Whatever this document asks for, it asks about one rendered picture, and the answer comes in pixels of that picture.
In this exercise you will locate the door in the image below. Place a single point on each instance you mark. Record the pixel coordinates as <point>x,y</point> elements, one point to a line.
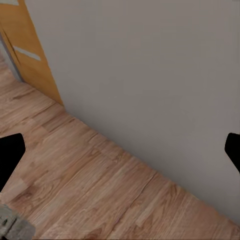
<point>22,41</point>

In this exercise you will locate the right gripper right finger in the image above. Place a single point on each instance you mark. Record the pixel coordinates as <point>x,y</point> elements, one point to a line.
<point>232,149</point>

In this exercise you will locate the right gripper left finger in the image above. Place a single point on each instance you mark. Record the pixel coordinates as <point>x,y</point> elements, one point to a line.
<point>12,148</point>

